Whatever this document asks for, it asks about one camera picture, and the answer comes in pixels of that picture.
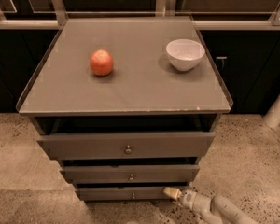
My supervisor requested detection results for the white post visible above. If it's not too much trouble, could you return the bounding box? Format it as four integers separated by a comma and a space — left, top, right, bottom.
263, 94, 280, 128

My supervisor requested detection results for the grey drawer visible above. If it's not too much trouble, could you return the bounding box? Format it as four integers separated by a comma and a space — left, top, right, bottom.
61, 164, 199, 184
76, 187, 169, 202
37, 132, 215, 160

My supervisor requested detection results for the metal railing frame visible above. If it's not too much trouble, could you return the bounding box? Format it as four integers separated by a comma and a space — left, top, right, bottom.
0, 0, 280, 30

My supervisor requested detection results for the grey top drawer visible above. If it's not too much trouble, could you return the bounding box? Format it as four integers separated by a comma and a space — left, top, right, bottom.
37, 132, 215, 160

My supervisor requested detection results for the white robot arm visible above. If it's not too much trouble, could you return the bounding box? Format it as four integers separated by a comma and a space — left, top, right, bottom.
163, 187, 258, 224

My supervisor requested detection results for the white bowl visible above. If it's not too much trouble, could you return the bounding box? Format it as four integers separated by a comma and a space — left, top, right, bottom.
166, 39, 205, 72

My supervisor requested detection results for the red apple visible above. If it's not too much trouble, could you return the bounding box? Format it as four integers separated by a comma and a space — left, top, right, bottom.
90, 49, 114, 77

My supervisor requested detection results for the grey middle drawer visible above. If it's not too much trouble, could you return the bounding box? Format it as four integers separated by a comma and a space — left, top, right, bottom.
61, 164, 199, 184

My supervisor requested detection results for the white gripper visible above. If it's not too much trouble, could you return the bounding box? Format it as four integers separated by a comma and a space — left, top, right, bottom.
163, 187, 211, 216

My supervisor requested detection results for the grey drawer cabinet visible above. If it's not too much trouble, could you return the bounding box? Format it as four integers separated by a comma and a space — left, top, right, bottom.
17, 17, 232, 190

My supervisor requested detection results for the grey bottom drawer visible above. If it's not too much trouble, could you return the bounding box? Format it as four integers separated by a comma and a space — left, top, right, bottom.
76, 187, 169, 202

